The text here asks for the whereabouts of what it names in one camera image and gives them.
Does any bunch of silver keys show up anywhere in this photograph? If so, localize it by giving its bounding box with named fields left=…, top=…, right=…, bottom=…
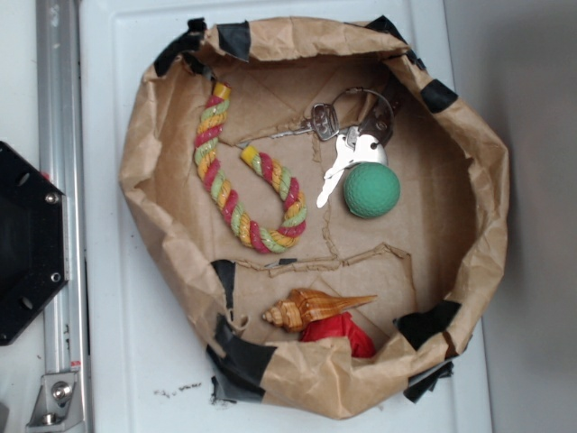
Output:
left=273, top=88, right=394, bottom=208

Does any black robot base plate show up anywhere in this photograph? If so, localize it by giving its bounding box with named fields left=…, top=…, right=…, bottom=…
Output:
left=0, top=142, right=67, bottom=346

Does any brown paper bag bin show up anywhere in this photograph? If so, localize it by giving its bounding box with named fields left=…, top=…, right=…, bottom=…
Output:
left=119, top=17, right=509, bottom=419

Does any red cloth piece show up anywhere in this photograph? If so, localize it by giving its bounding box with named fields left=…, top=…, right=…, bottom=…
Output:
left=300, top=312, right=376, bottom=358

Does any brown spiral seashell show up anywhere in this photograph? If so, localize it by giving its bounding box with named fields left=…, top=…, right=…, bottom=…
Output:
left=261, top=289, right=377, bottom=333

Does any green golf ball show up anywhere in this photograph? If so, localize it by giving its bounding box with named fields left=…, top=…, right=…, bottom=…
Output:
left=343, top=162, right=400, bottom=218

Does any white tray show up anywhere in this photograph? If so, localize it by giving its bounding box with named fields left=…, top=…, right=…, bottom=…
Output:
left=79, top=1, right=492, bottom=432

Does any aluminium rail with bracket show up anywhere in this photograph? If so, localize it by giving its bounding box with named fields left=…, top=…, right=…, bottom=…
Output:
left=26, top=1, right=94, bottom=432

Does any multicolored twisted rope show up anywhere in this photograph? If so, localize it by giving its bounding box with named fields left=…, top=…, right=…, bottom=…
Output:
left=193, top=81, right=308, bottom=254

